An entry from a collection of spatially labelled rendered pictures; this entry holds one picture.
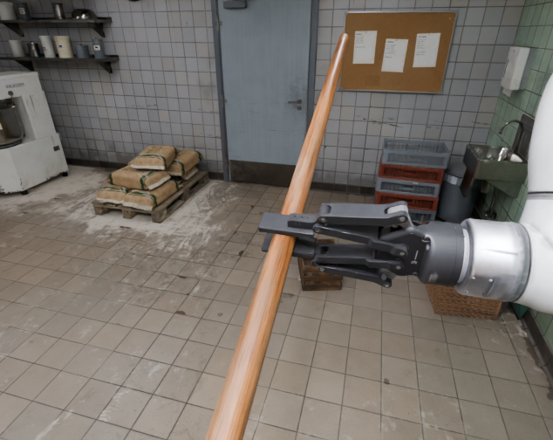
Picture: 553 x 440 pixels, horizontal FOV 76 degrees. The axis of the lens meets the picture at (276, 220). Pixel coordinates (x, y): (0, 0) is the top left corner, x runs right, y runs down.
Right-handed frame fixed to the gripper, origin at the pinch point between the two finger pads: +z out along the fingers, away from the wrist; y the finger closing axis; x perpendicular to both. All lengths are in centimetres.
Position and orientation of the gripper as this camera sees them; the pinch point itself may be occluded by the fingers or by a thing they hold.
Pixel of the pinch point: (288, 235)
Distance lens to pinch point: 46.3
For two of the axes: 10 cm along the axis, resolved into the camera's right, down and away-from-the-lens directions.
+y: 0.7, 7.3, 6.8
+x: 2.3, -6.8, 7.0
